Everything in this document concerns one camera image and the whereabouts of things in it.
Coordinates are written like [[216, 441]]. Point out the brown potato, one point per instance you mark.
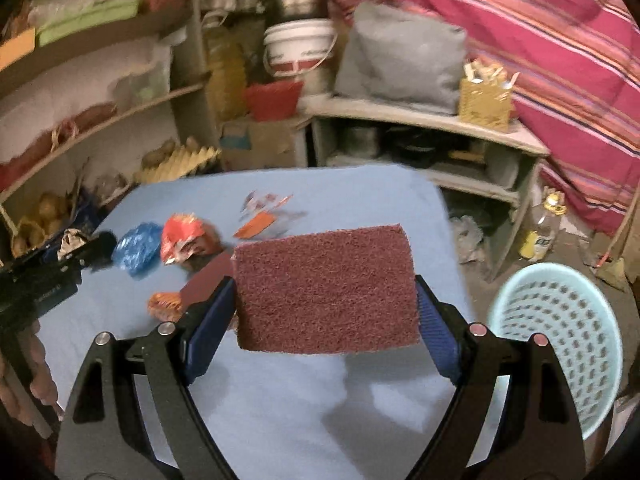
[[152, 159], [192, 143], [168, 147]]

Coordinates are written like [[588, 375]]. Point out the pink striped blanket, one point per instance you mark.
[[550, 60]]

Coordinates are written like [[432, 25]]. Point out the maroon scouring pad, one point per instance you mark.
[[325, 290]]

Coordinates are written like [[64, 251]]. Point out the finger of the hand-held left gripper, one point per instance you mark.
[[97, 251]]

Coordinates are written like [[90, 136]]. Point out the red plastic basket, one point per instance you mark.
[[272, 100]]

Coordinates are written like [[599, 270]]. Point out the pile of potatoes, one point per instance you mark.
[[42, 215]]

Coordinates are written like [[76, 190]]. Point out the person's left hand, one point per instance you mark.
[[42, 375]]

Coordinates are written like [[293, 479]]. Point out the black pan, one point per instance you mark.
[[412, 150]]

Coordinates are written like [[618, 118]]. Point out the crumpled white paper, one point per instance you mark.
[[467, 240]]

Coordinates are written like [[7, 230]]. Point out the grey cushion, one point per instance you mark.
[[400, 60]]

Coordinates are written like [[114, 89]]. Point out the silver foil wrapper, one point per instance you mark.
[[72, 242]]

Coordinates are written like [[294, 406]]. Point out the plastic bottle with yellow cap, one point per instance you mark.
[[542, 232]]

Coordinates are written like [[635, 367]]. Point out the yellow egg tray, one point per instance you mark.
[[185, 167]]

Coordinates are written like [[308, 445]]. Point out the blue plastic bag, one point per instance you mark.
[[136, 250]]

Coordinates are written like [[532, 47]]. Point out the white plastic bucket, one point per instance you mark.
[[297, 45]]

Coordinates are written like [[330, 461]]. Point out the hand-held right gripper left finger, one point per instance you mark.
[[210, 325]]

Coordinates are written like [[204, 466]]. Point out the tall wooden shelf unit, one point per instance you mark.
[[187, 50]]

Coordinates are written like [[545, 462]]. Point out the clear orange plastic wrapper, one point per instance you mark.
[[257, 222]]

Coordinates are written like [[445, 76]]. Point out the cardboard box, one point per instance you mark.
[[265, 142]]

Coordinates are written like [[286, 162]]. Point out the low wooden shelf unit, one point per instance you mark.
[[400, 116]]

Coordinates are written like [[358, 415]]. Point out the light blue plastic basket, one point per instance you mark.
[[555, 350]]

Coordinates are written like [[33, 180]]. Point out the red snack wrapper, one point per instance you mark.
[[185, 237]]

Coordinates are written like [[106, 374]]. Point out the small orange snack wrapper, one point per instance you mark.
[[164, 305]]

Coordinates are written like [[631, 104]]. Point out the small metal pot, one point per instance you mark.
[[362, 141]]

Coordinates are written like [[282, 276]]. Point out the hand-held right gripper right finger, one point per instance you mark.
[[435, 330]]

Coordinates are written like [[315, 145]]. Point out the grey pot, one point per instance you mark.
[[502, 170]]

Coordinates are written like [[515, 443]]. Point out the yellow oil jug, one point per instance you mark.
[[226, 75]]

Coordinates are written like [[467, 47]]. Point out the green folded cloth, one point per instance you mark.
[[85, 22]]

